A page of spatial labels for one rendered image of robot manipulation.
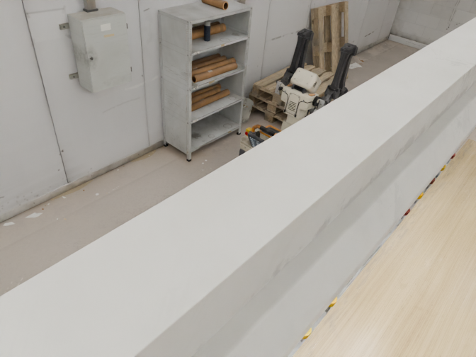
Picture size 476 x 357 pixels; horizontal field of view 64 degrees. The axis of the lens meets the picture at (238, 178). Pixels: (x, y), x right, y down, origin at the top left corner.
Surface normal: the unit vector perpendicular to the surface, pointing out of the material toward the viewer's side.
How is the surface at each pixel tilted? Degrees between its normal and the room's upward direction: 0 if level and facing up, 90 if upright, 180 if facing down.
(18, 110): 90
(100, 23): 90
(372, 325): 0
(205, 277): 0
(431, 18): 90
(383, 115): 0
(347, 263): 61
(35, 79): 90
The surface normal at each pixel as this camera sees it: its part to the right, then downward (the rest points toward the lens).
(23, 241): 0.08, -0.78
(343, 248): 0.69, 0.02
